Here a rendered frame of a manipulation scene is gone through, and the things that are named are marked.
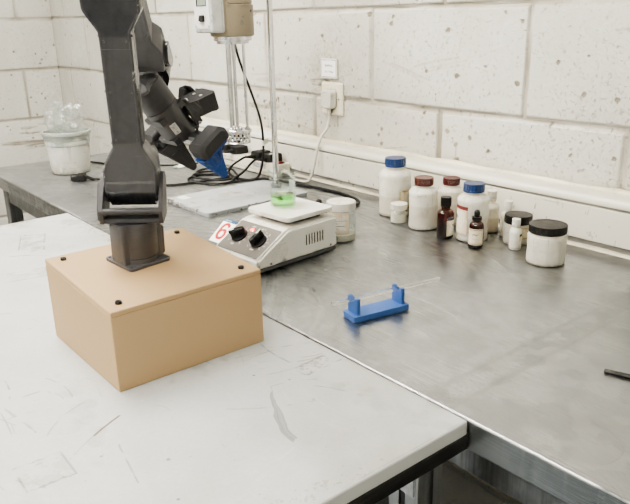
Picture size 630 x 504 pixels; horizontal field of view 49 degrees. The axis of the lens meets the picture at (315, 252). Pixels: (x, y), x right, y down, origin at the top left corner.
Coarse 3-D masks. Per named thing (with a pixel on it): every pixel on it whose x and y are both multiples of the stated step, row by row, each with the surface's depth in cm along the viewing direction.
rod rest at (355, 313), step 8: (400, 288) 106; (352, 296) 104; (392, 296) 108; (400, 296) 106; (352, 304) 104; (368, 304) 107; (376, 304) 107; (384, 304) 107; (392, 304) 107; (400, 304) 107; (408, 304) 107; (344, 312) 105; (352, 312) 104; (360, 312) 104; (368, 312) 104; (376, 312) 104; (384, 312) 105; (392, 312) 106; (352, 320) 103; (360, 320) 103
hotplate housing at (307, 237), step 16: (272, 224) 128; (288, 224) 128; (304, 224) 128; (320, 224) 130; (288, 240) 125; (304, 240) 128; (320, 240) 131; (240, 256) 125; (272, 256) 124; (288, 256) 126; (304, 256) 130
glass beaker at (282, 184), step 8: (272, 168) 133; (280, 168) 134; (288, 168) 134; (272, 176) 130; (280, 176) 130; (288, 176) 130; (272, 184) 131; (280, 184) 130; (288, 184) 130; (272, 192) 131; (280, 192) 131; (288, 192) 131; (272, 200) 132; (280, 200) 131; (288, 200) 131
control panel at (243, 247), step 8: (240, 224) 132; (248, 224) 131; (256, 224) 130; (248, 232) 129; (264, 232) 127; (272, 232) 126; (280, 232) 125; (224, 240) 130; (232, 240) 129; (240, 240) 128; (248, 240) 127; (272, 240) 124; (232, 248) 127; (240, 248) 126; (248, 248) 125; (256, 248) 124; (264, 248) 123; (248, 256) 124; (256, 256) 123
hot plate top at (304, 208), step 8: (296, 200) 137; (304, 200) 137; (248, 208) 133; (256, 208) 132; (264, 208) 132; (272, 208) 132; (280, 208) 132; (288, 208) 132; (296, 208) 132; (304, 208) 131; (312, 208) 131; (320, 208) 131; (328, 208) 132; (264, 216) 130; (272, 216) 128; (280, 216) 126; (288, 216) 126; (296, 216) 126; (304, 216) 128
